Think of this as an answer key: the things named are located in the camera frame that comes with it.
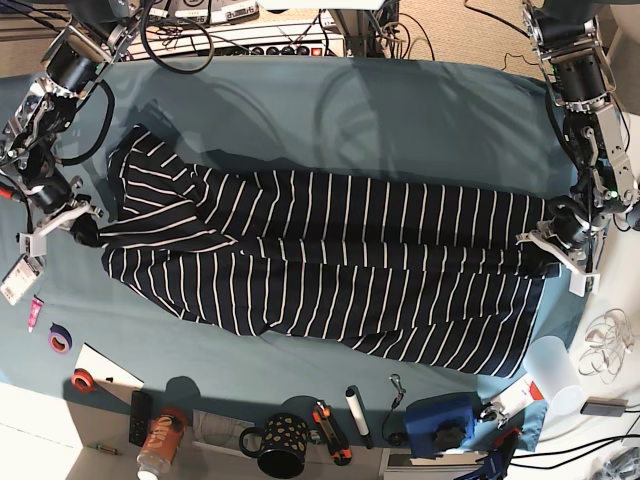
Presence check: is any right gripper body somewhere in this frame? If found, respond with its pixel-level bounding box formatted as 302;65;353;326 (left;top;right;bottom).
27;179;72;215

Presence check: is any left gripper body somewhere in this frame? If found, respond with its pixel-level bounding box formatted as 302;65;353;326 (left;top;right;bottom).
550;214;591;250

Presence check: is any navy white striped t-shirt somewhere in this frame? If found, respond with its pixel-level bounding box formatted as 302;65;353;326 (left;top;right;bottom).
99;125;550;377

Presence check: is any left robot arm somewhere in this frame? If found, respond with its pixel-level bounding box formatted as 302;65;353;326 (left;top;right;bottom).
522;1;639;274

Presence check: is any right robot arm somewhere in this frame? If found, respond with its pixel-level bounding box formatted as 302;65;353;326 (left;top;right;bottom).
1;1;145;257

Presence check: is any clear plastic screw box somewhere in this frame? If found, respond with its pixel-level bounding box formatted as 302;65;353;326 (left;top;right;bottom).
1;254;45;306

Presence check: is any teal table cloth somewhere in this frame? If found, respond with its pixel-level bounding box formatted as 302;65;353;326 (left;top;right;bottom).
1;57;573;435

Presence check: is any pink glue tube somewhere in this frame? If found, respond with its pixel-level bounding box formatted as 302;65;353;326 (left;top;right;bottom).
27;296;44;333

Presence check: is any translucent plastic cup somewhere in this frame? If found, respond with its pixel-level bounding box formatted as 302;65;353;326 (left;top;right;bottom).
523;336;586;416

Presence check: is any purple tape roll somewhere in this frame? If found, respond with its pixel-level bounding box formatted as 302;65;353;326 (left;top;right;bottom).
48;323;72;355

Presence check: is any white red card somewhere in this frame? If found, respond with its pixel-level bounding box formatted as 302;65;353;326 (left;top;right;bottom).
490;374;544;418

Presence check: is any white paper sheet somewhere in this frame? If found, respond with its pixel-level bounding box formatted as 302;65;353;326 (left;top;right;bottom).
75;343;144;390

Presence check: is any orange tape roll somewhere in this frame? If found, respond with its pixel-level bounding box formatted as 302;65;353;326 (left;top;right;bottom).
71;368;96;394

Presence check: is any grey small box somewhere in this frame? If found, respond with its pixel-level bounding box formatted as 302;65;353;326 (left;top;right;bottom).
580;398;627;417

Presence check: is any black remote control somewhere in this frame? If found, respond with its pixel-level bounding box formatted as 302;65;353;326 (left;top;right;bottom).
129;390;153;447

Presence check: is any blue clamp block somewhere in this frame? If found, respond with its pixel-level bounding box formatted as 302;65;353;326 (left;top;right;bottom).
404;394;477;459

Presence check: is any orange drink bottle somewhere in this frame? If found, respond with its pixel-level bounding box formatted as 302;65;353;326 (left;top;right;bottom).
137;407;188;480

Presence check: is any white black marker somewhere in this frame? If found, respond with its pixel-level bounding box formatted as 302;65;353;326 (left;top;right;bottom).
345;386;374;449

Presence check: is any orange black utility knife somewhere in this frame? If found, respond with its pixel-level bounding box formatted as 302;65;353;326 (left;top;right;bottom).
312;400;353;467

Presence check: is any black mug yellow pattern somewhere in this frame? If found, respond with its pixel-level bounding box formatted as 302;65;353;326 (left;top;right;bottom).
239;413;309;479

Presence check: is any white power strip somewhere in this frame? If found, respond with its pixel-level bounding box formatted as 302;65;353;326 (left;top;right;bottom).
147;19;347;57

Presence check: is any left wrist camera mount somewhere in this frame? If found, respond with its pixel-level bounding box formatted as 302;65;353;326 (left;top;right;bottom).
516;218;601;297

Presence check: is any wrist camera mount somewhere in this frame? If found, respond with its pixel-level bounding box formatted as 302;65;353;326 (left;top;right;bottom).
516;218;601;297
18;171;103;257

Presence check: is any orange handled screwdriver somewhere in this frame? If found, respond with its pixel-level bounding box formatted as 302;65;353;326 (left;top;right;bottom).
0;186;21;202

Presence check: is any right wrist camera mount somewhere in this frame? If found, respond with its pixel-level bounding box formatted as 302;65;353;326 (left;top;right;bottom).
18;171;103;257

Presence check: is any white cable bundle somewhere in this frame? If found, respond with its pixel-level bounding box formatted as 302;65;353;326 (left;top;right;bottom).
577;308;636;386

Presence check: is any black lanyard with clip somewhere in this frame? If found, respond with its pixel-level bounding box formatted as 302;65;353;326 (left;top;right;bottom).
381;372;407;448

